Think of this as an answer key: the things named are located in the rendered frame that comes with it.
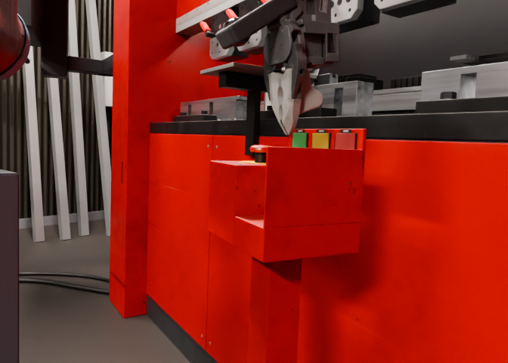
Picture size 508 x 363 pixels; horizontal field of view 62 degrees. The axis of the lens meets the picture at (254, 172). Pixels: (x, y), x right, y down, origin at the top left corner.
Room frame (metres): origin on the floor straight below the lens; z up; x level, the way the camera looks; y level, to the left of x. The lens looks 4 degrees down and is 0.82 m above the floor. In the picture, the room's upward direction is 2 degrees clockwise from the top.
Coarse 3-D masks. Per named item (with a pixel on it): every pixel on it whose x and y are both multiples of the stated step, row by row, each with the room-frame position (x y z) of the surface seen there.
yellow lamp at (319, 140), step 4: (312, 136) 0.71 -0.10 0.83; (316, 136) 0.70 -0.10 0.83; (320, 136) 0.69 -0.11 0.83; (324, 136) 0.68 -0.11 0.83; (328, 136) 0.67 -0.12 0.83; (312, 140) 0.71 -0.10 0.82; (316, 140) 0.70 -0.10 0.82; (320, 140) 0.69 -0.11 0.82; (324, 140) 0.68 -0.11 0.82; (328, 140) 0.67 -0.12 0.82; (312, 144) 0.71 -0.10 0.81; (316, 144) 0.70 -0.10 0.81; (320, 144) 0.69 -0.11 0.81; (324, 144) 0.68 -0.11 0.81; (328, 144) 0.67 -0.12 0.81
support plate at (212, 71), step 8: (224, 64) 1.05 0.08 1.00; (232, 64) 1.02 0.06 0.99; (240, 64) 1.03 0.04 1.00; (248, 64) 1.04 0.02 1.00; (200, 72) 1.16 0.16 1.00; (208, 72) 1.12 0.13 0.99; (216, 72) 1.12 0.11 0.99; (240, 72) 1.10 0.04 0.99; (248, 72) 1.09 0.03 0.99; (256, 72) 1.09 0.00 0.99
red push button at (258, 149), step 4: (252, 148) 0.68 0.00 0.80; (256, 148) 0.67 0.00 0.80; (260, 148) 0.67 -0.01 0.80; (264, 148) 0.67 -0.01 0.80; (256, 152) 0.68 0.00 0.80; (260, 152) 0.67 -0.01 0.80; (264, 152) 0.67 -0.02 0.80; (256, 156) 0.68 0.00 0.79; (260, 156) 0.68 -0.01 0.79; (264, 156) 0.68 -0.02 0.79; (256, 160) 0.68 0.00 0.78; (260, 160) 0.68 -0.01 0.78; (264, 160) 0.68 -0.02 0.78
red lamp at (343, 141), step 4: (336, 136) 0.65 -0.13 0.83; (340, 136) 0.64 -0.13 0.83; (344, 136) 0.63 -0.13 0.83; (348, 136) 0.62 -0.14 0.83; (352, 136) 0.62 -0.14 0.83; (336, 140) 0.65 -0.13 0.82; (340, 140) 0.64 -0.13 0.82; (344, 140) 0.63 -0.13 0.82; (348, 140) 0.62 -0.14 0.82; (352, 140) 0.62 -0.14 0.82; (336, 144) 0.65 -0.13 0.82; (340, 144) 0.64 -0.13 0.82; (344, 144) 0.63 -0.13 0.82; (348, 144) 0.62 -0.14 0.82; (352, 144) 0.62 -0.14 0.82; (336, 148) 0.65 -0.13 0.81; (340, 148) 0.64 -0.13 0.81; (344, 148) 0.63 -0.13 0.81; (348, 148) 0.62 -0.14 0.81; (352, 148) 0.62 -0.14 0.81
